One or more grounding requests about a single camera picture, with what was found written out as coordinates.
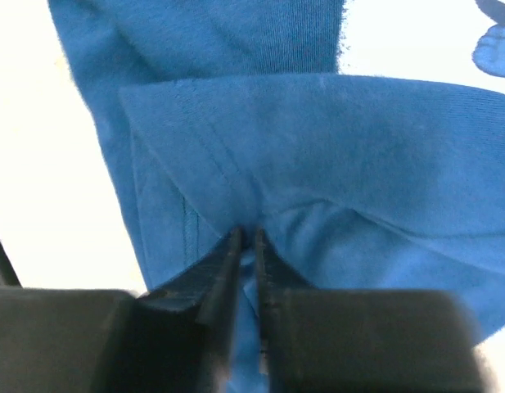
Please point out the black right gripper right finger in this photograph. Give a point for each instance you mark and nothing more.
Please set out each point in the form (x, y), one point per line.
(325, 340)

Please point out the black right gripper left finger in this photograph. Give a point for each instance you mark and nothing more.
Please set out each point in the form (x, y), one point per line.
(177, 338)

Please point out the blue printed t-shirt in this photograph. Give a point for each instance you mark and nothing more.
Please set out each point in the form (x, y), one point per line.
(366, 138)

